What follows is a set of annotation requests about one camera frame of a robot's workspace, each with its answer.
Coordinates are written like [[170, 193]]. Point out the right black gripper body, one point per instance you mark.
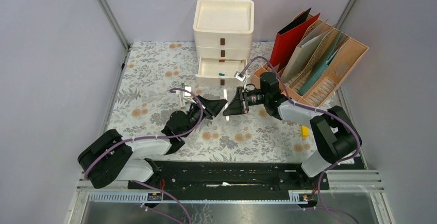
[[255, 97]]

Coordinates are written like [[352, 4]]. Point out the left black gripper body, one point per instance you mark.
[[195, 113]]

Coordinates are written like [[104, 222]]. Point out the brown capped white marker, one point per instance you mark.
[[230, 60]]

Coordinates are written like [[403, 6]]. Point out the red folder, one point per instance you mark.
[[289, 37]]

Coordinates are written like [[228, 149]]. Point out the beige folder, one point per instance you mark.
[[304, 50]]

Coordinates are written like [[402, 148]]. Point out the white three-drawer organizer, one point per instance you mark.
[[223, 29]]

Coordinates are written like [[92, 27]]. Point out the teal folder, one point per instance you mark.
[[321, 65]]

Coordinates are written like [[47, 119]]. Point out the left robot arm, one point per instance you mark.
[[110, 158]]

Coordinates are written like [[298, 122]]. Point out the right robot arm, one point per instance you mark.
[[334, 134]]

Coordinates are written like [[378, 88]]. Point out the floral table mat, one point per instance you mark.
[[144, 104]]

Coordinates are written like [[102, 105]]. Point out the yellow eraser block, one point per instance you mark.
[[304, 132]]

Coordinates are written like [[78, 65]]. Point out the orange plastic file rack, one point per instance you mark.
[[312, 59]]

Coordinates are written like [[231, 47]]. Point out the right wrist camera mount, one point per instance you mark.
[[241, 77]]

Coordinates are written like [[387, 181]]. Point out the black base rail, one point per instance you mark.
[[231, 180]]

